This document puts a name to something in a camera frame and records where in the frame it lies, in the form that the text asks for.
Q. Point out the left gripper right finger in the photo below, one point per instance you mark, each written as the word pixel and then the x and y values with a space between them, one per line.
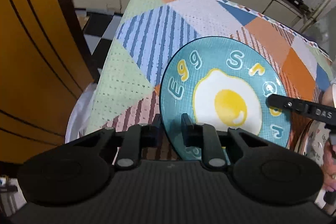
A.
pixel 205 137

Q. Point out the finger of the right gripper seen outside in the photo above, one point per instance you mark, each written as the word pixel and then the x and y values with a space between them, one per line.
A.
pixel 314 111

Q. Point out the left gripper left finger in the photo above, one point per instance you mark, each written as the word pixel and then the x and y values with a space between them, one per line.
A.
pixel 132 141

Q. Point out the pink bunny carrot plate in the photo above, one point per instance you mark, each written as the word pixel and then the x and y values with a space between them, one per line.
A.
pixel 312 141

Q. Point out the blue fried egg plate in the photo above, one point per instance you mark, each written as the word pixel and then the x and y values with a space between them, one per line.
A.
pixel 224 83

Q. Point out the person's right hand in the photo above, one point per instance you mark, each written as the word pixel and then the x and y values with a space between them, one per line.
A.
pixel 328 166

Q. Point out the yellow wooden chair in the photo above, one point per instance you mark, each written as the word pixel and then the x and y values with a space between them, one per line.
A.
pixel 45 67

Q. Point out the colourful patchwork tablecloth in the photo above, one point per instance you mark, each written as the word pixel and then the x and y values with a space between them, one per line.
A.
pixel 152 31

